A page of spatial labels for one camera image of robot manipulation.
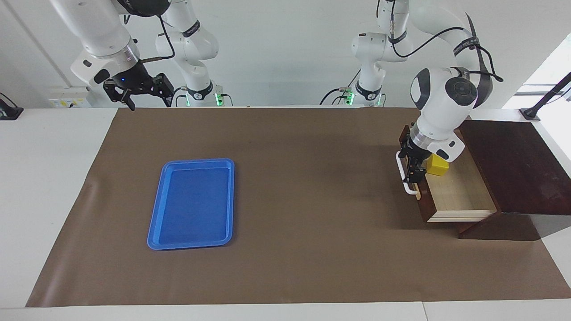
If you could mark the yellow cube block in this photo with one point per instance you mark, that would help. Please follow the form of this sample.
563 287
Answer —
438 166

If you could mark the white wall socket box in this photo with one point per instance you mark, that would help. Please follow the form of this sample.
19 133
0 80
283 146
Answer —
67 98

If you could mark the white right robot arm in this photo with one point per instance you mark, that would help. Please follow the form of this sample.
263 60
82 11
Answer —
102 31

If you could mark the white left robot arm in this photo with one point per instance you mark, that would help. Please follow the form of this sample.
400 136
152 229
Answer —
439 111

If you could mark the wooden drawer with dark panel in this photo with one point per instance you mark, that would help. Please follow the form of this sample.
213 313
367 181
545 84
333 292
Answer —
459 196

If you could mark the dark brown wooden cabinet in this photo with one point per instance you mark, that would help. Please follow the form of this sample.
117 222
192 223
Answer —
513 169

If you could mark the black angled stand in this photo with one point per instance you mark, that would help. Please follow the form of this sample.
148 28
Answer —
531 113

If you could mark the blue plastic tray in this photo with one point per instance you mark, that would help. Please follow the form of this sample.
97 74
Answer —
192 205

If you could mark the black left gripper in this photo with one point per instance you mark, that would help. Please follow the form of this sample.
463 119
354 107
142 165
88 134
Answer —
415 149

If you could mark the small black clamp mount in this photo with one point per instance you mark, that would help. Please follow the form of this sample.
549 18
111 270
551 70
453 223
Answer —
9 111

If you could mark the brown table mat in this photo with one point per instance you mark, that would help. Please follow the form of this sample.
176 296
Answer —
312 223

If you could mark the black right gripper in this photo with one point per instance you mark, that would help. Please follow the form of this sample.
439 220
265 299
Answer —
129 80

